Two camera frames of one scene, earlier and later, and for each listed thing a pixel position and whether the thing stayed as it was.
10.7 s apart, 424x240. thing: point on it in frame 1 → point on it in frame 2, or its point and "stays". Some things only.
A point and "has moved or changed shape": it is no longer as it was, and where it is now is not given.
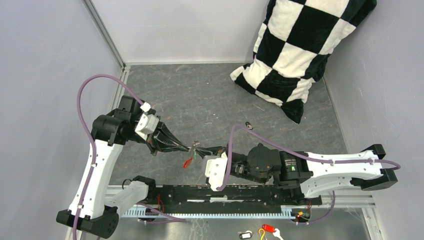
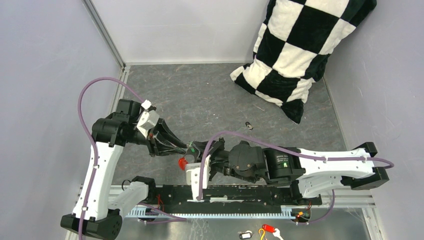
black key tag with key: (249, 125) stays
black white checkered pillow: (296, 38) stays
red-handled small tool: (187, 162) has moved or changed shape
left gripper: (155, 146) stays
